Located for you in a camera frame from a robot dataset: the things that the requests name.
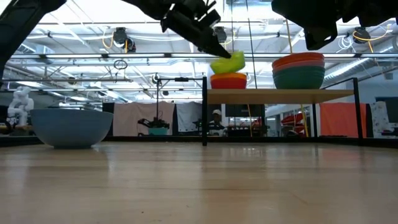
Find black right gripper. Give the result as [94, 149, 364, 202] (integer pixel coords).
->
[271, 0, 398, 51]

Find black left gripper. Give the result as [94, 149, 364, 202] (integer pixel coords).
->
[160, 0, 233, 60]

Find small green bowl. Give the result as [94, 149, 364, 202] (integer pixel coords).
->
[210, 50, 246, 75]

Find small pinkish red bowl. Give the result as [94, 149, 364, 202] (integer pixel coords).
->
[210, 77, 248, 90]

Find large teal bowl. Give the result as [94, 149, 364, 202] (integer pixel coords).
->
[272, 65, 326, 90]

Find large blue bowl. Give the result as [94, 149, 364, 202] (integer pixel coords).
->
[30, 108, 114, 149]

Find wooden shelf with black legs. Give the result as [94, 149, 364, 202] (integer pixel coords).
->
[201, 77, 364, 147]

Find black monitor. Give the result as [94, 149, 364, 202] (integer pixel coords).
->
[225, 104, 266, 118]

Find grey hanging cloth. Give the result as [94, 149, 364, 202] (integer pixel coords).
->
[176, 101, 203, 133]

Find person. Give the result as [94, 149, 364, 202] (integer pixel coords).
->
[208, 109, 226, 137]

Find orange-red partition panel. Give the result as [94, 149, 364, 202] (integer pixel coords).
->
[319, 102, 368, 139]

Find red background object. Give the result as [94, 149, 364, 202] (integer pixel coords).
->
[281, 113, 304, 134]

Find teal bin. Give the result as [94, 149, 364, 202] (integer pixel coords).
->
[147, 127, 169, 136]

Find pale pink hanging cloth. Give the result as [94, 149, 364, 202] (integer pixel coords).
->
[113, 101, 175, 137]

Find patterned white cloth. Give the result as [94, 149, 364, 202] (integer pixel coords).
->
[369, 101, 389, 139]

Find black upright panel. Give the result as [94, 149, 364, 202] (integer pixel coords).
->
[101, 102, 115, 137]

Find black ceiling cable reel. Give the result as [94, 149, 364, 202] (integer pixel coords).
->
[353, 26, 371, 44]
[112, 27, 137, 54]
[214, 26, 228, 44]

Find black hanging cable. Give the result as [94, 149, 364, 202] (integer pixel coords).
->
[245, 0, 257, 90]

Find black metal frame stand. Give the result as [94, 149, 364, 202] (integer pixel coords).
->
[156, 77, 205, 106]

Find yellow hanging strap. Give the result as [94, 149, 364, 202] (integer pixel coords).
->
[284, 18, 308, 138]

